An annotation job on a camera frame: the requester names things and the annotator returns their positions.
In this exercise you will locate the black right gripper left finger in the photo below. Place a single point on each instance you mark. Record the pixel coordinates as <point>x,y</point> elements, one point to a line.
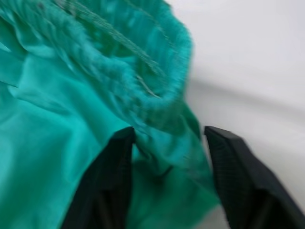
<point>104,186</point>

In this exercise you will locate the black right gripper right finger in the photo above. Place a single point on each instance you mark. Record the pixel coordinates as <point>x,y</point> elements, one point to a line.
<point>250,186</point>

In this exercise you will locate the green cloth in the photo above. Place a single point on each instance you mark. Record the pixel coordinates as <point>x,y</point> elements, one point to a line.
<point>71,107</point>

